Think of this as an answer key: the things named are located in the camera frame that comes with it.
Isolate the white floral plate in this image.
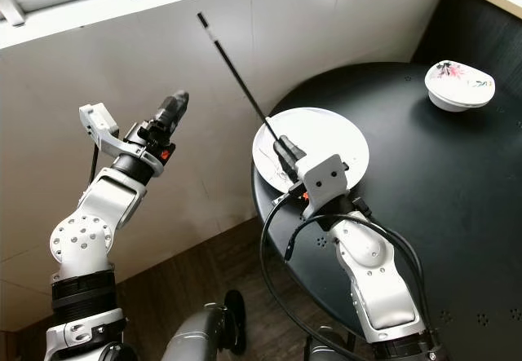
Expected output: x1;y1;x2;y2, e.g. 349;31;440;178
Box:
251;107;369;191

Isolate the black chopstick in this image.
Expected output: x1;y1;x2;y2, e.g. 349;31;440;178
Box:
196;12;282;142

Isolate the black round table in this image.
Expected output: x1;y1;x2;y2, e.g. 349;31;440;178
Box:
253;61;522;361

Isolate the grey right robot leg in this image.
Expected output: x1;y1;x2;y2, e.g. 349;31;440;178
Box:
306;327;356;361

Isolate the grey robot leg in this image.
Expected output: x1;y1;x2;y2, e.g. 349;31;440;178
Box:
161;290;247;361
306;327;356;361

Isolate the small white floral bowl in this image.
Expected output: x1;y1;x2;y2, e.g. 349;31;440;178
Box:
424;59;497;113

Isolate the grey left robot leg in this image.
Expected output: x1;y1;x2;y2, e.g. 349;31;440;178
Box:
161;290;247;361

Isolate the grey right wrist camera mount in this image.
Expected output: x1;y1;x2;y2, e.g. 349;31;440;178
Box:
297;153;351;220

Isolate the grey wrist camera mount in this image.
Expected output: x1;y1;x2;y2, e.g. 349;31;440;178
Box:
79;103;162;176
297;153;351;220

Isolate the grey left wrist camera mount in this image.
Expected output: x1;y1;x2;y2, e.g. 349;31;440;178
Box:
79;103;162;176

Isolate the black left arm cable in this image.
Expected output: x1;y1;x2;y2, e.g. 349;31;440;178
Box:
77;137;100;219

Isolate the white window frame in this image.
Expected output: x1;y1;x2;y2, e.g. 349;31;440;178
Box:
0;0;303;50

